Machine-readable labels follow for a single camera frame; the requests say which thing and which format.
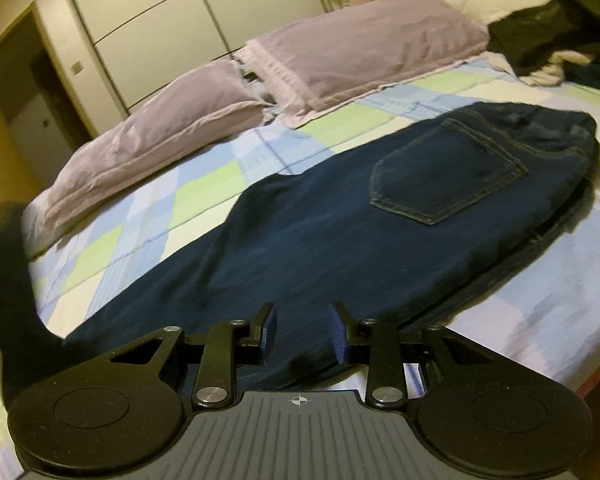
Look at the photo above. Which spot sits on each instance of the white wardrobe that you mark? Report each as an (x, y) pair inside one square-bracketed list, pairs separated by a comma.
[(180, 25)]

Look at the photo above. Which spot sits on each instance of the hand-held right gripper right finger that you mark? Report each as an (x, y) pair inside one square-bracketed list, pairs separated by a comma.
[(337, 335)]

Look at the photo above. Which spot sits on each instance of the black garment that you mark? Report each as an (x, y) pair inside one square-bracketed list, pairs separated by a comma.
[(540, 30)]

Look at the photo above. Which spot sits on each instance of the checked bed sheet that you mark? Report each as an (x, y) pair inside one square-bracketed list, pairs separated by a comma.
[(205, 200)]

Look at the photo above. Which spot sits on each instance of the wooden door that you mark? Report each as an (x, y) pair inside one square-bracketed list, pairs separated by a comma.
[(35, 130)]

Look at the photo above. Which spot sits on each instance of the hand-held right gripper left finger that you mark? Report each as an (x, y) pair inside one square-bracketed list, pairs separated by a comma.
[(268, 332)]

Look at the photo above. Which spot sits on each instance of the pink pillow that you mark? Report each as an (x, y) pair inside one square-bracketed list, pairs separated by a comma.
[(370, 45)]

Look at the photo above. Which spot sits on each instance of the pale pillow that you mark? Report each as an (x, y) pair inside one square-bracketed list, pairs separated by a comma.
[(155, 135)]

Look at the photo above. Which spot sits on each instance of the white crumpled garment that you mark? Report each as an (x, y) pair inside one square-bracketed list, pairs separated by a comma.
[(550, 72)]

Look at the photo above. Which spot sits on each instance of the wall light switch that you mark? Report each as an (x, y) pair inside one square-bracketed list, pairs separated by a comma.
[(75, 66)]

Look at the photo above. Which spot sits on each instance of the dark blue jeans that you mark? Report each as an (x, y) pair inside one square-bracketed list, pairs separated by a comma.
[(330, 220)]

